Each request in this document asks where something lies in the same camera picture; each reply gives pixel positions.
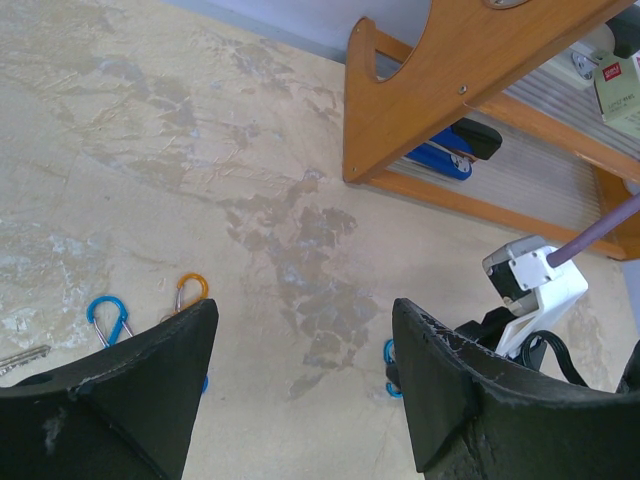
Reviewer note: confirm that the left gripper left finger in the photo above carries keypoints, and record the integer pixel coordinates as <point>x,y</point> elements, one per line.
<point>125,412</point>

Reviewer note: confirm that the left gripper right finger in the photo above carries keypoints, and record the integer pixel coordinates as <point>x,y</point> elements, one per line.
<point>472,414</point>

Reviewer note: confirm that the blue S carabiner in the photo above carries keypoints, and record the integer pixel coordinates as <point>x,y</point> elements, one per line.
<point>392,374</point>

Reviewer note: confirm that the teal S carabiner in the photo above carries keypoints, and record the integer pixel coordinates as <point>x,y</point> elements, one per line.
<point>109,318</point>

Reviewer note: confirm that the orange S carabiner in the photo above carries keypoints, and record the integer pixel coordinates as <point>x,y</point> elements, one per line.
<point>190,289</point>

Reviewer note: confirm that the blue stapler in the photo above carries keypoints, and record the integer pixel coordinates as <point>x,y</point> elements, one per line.
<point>453,151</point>

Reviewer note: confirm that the white cardboard box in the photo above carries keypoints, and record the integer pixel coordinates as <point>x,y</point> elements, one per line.
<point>617,88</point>

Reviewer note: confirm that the grey stapler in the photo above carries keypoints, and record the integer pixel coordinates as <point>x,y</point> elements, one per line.
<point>606,54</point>

